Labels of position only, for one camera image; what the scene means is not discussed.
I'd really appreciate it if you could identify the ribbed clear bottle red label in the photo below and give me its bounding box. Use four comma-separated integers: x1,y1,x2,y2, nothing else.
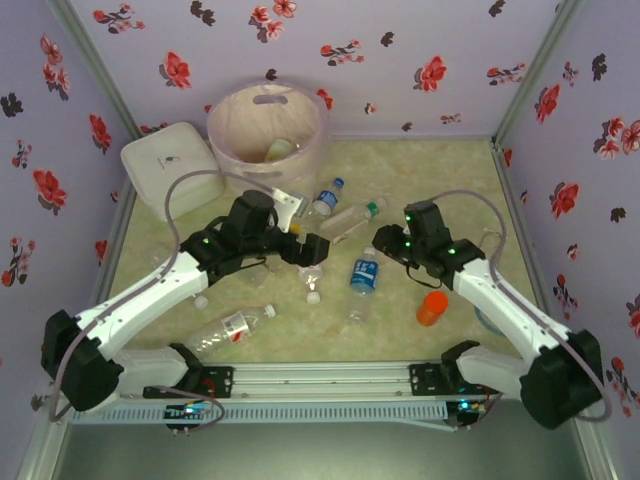
296,263,325,306

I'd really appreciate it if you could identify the clear bottle large blue label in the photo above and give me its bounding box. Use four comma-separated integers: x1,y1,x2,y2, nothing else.
347,245,381,325

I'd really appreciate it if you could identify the square clear bottle green collar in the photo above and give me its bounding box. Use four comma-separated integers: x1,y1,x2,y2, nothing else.
319,197,389,246

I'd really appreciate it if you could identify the small bottle blue cap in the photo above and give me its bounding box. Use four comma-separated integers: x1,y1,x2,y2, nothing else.
312,177,346,217

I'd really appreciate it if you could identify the orange cup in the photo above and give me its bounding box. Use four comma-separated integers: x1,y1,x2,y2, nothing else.
417,290,450,327

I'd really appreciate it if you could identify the milky white bottle green logo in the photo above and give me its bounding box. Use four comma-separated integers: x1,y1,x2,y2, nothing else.
263,137,296,164

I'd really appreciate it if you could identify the white bin with pink liner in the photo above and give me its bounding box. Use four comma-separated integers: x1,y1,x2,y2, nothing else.
206,74,332,197

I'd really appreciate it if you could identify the blue stethoscope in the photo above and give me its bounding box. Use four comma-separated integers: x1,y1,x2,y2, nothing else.
472,227,506,335

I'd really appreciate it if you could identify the crushed clear bottle red label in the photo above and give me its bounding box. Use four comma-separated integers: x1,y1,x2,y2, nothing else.
185,303,278,358

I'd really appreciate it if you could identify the white square plastic box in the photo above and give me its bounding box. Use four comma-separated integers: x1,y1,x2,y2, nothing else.
119,121,226,223

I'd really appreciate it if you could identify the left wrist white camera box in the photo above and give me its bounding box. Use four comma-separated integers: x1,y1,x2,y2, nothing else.
272,187,310,234

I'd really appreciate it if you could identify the right arm lilac cable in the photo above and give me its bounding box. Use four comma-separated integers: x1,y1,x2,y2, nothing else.
427,188,612,434

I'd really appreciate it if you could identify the arm lilac cable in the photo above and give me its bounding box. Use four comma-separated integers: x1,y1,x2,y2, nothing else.
48,169,276,434
427,188,612,434

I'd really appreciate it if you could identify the left arm lilac cable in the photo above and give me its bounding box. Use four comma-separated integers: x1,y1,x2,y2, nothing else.
48,169,276,434

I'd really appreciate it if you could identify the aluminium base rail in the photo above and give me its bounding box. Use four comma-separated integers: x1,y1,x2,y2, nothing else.
114,360,531,401

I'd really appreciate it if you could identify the white slotted cable duct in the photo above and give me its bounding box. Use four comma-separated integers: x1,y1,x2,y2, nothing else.
67,402,447,426

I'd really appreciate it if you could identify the aluminium frame post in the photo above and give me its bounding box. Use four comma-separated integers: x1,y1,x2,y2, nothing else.
492,0,586,146
47,0,144,141

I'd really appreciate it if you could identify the aluminium frame leg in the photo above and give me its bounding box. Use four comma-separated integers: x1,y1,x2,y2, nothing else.
14,409,74,480
574,424,621,480

